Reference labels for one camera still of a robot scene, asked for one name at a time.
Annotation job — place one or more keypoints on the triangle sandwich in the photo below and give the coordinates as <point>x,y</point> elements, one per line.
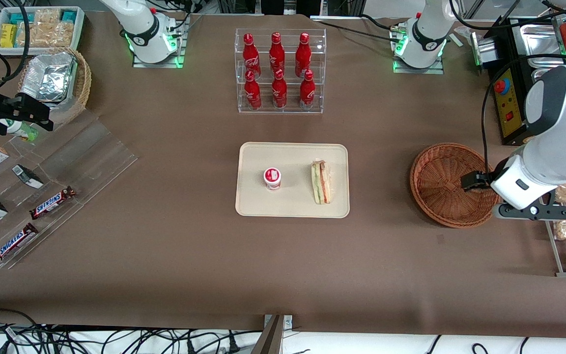
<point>321,182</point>

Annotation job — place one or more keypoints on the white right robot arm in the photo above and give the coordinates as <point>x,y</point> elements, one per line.
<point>145,34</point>

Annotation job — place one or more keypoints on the brown wicker basket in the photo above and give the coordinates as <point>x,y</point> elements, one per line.
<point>435,191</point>

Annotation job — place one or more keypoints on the tan wicker basket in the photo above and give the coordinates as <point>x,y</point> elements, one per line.
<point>84,83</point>

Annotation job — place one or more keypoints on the steel food tray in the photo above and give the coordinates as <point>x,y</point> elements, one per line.
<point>541,73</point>
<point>541,44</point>

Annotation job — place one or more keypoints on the beige plastic tray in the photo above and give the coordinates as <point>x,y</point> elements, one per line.
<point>293,157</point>

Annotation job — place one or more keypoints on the green white small bottle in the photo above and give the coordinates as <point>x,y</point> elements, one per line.
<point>21,131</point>

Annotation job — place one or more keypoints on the silver foil pack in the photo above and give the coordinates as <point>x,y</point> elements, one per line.
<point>49,76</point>

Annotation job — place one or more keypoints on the clear acrylic display stand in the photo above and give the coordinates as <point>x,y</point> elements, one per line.
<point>91,162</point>

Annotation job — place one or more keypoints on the black yellow control box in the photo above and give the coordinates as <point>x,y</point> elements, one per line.
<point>509,118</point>

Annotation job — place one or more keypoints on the yellow snack packet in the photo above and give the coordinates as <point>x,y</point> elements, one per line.
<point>8,35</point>

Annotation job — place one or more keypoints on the clear cracker bag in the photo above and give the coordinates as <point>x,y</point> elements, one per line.
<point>47,33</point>

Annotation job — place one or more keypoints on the brown snickers bar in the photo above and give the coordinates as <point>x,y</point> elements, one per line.
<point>52,202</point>
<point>14,243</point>

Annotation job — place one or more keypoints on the teal snack packet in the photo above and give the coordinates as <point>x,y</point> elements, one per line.
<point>20,18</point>
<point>69,16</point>

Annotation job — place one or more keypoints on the white plastic snack bin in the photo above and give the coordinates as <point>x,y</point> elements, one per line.
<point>79,29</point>

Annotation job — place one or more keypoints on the silver metal device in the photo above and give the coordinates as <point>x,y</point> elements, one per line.
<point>487,49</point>

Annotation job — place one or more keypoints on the white paper strip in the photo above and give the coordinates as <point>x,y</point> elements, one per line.
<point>457,40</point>

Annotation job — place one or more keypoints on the red cola bottle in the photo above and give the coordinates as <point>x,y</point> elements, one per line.
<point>303,53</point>
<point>279,91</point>
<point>252,92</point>
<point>307,92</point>
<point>276,51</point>
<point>249,55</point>

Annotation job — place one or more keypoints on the red white yogurt cup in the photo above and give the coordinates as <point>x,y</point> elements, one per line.
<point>272,177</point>

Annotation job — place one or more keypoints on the clear acrylic bottle rack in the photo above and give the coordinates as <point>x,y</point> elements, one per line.
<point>266,111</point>

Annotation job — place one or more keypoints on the dark metal bar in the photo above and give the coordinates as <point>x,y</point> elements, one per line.
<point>269,339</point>

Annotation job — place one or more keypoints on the grey metal bracket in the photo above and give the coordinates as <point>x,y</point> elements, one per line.
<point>288,320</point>

